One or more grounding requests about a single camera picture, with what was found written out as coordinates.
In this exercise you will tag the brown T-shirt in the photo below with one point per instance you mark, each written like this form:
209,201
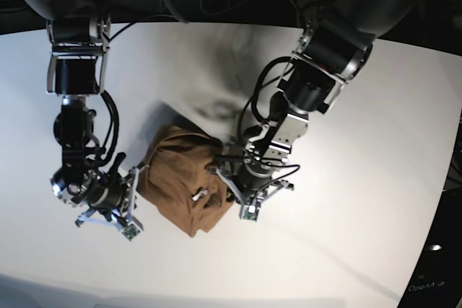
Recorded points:
177,180

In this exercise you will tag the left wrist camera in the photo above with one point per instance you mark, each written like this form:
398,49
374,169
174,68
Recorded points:
249,212

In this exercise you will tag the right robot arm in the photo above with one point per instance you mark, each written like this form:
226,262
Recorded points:
88,124

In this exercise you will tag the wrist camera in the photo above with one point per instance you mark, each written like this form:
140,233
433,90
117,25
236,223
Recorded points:
131,231
249,212

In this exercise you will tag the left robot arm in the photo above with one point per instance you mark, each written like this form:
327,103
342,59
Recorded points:
331,51

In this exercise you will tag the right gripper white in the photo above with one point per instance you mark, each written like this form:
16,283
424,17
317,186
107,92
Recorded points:
117,204

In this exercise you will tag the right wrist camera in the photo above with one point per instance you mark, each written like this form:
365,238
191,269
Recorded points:
131,231

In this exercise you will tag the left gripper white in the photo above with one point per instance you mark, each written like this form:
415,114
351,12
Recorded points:
253,184

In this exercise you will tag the black OpenArm base plate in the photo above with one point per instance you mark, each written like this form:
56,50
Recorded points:
436,280

